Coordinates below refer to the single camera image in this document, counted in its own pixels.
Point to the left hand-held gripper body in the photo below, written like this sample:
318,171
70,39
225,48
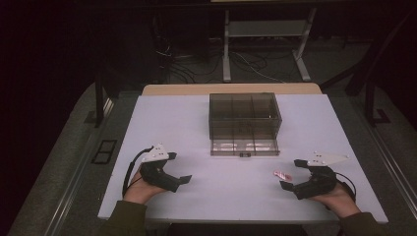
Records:
156,172

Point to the small pink packet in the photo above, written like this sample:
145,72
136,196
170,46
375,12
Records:
283,175

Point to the wooden table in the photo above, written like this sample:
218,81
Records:
229,88

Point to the person's right hand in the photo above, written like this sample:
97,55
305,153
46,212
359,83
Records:
337,201

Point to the person's left hand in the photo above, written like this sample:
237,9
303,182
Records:
141,191

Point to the grey metal stand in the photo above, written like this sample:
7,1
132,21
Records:
267,29

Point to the black metal frame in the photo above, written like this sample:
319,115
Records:
100,105
372,98

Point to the white table board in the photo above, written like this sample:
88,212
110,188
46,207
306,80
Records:
229,187

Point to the smoky transparent drawer box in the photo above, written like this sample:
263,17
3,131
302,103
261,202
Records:
244,114

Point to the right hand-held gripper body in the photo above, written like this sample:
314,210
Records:
319,182

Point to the metal floor rail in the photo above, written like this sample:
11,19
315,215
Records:
78,170
393,160

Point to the black floor socket cover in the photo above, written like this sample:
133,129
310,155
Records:
104,151

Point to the transparent divided drawer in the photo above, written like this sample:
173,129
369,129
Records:
244,147

